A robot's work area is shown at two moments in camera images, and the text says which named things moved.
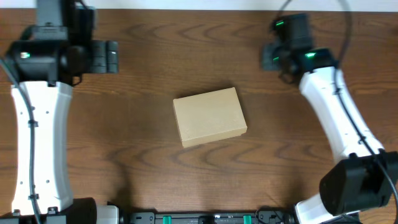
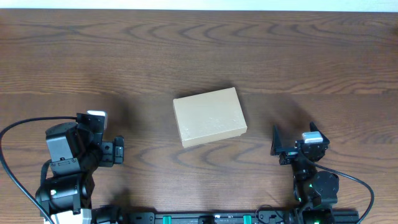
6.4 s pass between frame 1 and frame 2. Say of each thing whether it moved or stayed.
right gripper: moved
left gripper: moved
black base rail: stayed
